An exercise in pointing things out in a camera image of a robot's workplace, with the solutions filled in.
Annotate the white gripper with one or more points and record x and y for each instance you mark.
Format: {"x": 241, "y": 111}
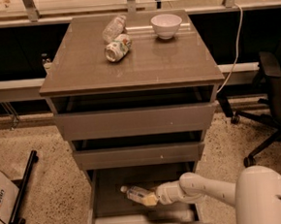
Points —
{"x": 163, "y": 192}

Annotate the blue plastic bottle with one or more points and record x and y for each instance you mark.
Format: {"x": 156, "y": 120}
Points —
{"x": 135, "y": 193}

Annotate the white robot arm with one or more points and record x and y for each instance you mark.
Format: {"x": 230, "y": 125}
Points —
{"x": 256, "y": 195}

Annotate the grey bottom drawer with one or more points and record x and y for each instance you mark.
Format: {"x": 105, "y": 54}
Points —
{"x": 108, "y": 205}

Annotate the grey drawer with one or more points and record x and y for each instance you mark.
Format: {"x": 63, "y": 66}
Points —
{"x": 138, "y": 150}
{"x": 108, "y": 205}
{"x": 76, "y": 126}

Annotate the grey middle drawer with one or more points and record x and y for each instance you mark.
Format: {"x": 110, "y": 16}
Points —
{"x": 138, "y": 150}

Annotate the grey drawer cabinet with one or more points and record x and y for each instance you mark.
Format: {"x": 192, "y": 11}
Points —
{"x": 154, "y": 72}

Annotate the grey top drawer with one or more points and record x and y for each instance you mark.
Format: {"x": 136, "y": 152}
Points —
{"x": 76, "y": 126}

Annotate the clear plastic bottle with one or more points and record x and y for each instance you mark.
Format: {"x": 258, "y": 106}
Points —
{"x": 115, "y": 27}

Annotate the black metal stand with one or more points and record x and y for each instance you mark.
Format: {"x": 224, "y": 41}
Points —
{"x": 22, "y": 184}

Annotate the green labelled can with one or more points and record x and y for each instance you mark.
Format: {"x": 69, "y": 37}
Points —
{"x": 118, "y": 48}

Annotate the black office chair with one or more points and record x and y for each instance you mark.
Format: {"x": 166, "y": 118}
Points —
{"x": 270, "y": 71}

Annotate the white bowl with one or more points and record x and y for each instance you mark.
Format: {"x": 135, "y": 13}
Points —
{"x": 166, "y": 25}

